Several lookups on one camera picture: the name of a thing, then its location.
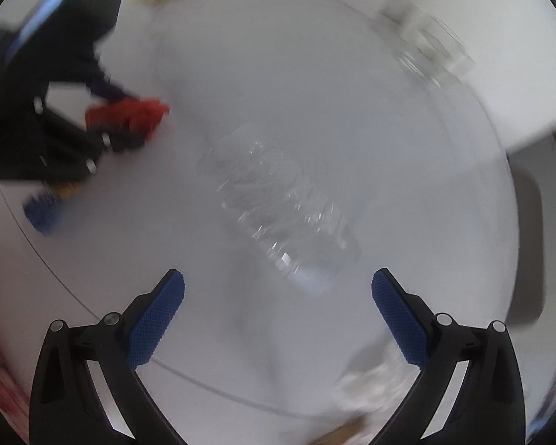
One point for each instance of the clear glass mug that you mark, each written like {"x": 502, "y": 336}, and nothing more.
{"x": 426, "y": 46}

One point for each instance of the red paper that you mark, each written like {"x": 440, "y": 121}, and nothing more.
{"x": 139, "y": 113}

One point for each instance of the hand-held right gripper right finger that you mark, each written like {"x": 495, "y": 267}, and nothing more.
{"x": 398, "y": 320}

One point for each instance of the grey chair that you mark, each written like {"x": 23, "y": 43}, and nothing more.
{"x": 530, "y": 250}

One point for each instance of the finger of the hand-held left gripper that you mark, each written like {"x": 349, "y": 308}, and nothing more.
{"x": 65, "y": 148}
{"x": 109, "y": 90}

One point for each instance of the clear plastic bottle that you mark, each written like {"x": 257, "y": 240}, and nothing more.
{"x": 282, "y": 204}

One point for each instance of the white crumpled tissue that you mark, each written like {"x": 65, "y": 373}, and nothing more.
{"x": 375, "y": 384}

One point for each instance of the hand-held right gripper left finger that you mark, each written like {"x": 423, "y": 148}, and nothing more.
{"x": 157, "y": 320}

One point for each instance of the dark blue crumpled paper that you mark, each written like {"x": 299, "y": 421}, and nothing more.
{"x": 41, "y": 213}

